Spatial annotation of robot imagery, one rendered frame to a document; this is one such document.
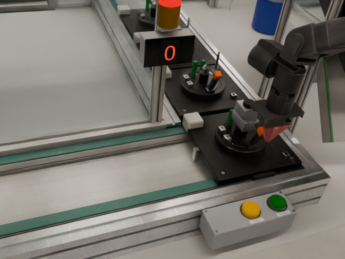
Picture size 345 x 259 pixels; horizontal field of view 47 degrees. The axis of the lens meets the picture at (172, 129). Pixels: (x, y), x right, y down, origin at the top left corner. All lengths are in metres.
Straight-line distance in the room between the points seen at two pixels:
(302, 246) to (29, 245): 0.62
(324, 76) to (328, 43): 0.34
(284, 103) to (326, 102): 0.26
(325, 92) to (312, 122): 0.32
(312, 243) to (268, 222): 0.17
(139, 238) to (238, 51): 1.05
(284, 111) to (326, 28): 0.20
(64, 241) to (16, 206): 0.18
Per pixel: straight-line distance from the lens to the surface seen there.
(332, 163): 1.28
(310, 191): 1.07
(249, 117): 1.00
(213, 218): 0.88
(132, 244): 0.91
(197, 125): 1.07
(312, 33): 0.80
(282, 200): 0.95
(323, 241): 1.06
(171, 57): 0.94
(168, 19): 0.89
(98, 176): 1.00
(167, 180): 1.00
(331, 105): 1.14
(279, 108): 0.86
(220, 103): 1.19
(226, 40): 1.80
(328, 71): 1.16
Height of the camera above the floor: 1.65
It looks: 40 degrees down
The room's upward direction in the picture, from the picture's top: 7 degrees clockwise
